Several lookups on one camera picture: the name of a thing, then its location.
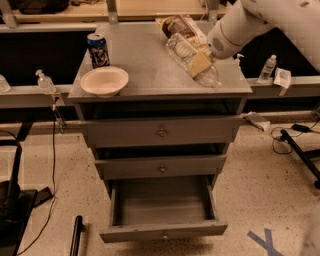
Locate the grey top drawer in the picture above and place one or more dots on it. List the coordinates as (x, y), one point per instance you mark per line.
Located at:
(160, 131)

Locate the grey middle drawer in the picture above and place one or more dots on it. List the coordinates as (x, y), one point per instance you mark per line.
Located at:
(149, 167)

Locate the grey three-drawer cabinet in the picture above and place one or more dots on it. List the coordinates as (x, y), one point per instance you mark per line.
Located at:
(158, 88)

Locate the white paper bowl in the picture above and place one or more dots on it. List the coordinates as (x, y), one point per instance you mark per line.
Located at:
(105, 81)

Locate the background water bottle on ledge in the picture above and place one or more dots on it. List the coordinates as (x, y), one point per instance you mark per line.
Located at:
(267, 69)

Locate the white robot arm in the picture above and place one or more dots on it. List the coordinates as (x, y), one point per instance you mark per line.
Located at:
(289, 29)

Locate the right hand sanitizer pump bottle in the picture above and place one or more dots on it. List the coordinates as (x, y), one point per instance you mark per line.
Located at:
(238, 59)

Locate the white packet on ledge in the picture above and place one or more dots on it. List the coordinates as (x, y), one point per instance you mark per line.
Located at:
(282, 78)

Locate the blue soda can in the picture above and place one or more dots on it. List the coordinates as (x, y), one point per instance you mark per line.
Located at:
(98, 50)

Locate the hand sanitizer pump bottle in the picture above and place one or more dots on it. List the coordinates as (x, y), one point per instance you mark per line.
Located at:
(45, 83)
(238, 59)

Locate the left hand sanitizer pump bottle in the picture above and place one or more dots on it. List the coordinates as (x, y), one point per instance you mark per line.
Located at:
(45, 83)

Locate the black stand leg right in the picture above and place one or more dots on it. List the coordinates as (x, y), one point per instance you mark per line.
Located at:
(308, 157)

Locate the blue tape cross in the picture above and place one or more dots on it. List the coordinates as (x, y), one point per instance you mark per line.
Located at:
(266, 243)

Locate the grey box on floor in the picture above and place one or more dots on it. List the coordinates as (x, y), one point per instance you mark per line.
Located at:
(258, 121)

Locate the grey open bottom drawer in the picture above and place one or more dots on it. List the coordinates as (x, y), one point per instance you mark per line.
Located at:
(162, 209)

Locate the clear plastic water bottle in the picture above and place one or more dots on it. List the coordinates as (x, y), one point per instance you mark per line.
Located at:
(182, 51)

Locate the black bar bottom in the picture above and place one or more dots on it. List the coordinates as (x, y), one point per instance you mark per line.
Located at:
(77, 230)

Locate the brown chip bag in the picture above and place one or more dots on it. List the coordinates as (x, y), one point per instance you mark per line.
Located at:
(185, 26)

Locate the black stand base left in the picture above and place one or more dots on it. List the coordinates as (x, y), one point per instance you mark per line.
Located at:
(16, 205)

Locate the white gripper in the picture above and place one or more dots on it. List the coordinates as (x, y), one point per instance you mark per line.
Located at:
(218, 41)

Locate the black power adapter with cable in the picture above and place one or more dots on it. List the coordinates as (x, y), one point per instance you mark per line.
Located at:
(294, 131)

